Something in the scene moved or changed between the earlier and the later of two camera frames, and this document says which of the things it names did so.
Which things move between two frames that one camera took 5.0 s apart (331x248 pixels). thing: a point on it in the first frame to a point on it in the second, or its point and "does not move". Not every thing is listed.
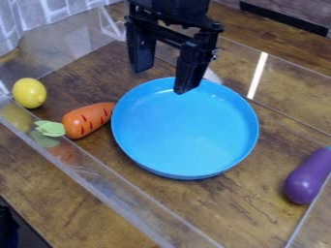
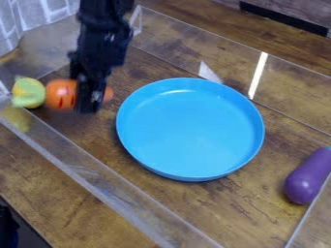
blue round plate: x=191 y=136 does not move
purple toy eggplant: x=306 y=181 does not move
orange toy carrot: x=79 y=122 to x=61 y=93
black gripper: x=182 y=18 to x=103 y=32
